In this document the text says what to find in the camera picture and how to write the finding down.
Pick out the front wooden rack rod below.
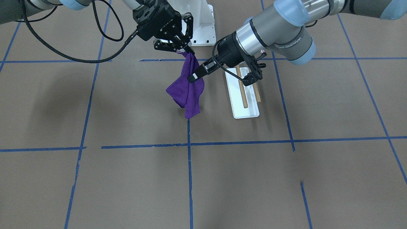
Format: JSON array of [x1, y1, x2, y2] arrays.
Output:
[[235, 65, 248, 108]]

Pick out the rear wooden rack rod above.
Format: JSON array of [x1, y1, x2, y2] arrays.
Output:
[[253, 83, 261, 103]]

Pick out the white rack base tray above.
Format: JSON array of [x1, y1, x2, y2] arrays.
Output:
[[225, 72, 260, 119]]

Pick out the purple towel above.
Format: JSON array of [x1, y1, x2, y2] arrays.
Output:
[[166, 51, 204, 119]]

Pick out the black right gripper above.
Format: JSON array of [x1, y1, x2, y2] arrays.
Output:
[[133, 0, 195, 54]]

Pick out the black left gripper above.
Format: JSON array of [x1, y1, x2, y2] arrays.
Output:
[[188, 32, 266, 87]]

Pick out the blue tape grid lines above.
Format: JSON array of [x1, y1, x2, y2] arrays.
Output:
[[0, 0, 407, 229]]

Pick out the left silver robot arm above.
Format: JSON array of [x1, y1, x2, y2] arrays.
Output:
[[187, 0, 406, 86]]

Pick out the brown paper table cover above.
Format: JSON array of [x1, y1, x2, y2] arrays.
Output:
[[0, 0, 407, 229]]

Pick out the wooden rack rod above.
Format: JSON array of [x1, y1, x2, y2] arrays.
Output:
[[235, 65, 248, 108], [253, 83, 261, 103]]

